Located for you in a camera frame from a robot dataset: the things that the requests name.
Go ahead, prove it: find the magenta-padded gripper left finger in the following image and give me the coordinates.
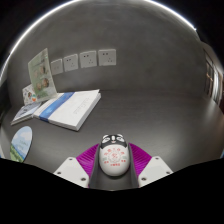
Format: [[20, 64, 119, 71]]
[[53, 143, 102, 189]]

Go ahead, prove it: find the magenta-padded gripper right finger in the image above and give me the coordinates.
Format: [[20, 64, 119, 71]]
[[126, 142, 174, 190]]

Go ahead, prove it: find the white panda-print computer mouse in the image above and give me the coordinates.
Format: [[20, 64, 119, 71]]
[[98, 133, 130, 177]]

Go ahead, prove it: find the round landscape-print mouse pad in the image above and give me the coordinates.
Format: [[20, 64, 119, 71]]
[[9, 125, 34, 163]]

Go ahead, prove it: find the thick white blue-striped book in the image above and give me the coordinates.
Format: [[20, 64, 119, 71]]
[[32, 88, 102, 132]]

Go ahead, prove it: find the thin grey booklet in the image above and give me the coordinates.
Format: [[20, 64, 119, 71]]
[[10, 101, 43, 126]]

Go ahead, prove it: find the small white printed card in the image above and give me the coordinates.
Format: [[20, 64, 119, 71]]
[[21, 83, 38, 106]]

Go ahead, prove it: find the green leaflet with portraits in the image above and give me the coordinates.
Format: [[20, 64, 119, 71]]
[[27, 47, 59, 103]]

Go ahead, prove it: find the dark wooden shelf unit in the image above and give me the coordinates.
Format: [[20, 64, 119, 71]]
[[202, 49, 224, 113]]

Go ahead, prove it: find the white wall socket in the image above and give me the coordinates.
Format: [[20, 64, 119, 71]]
[[50, 58, 64, 76], [63, 53, 80, 73], [79, 50, 98, 69], [97, 48, 117, 67]]

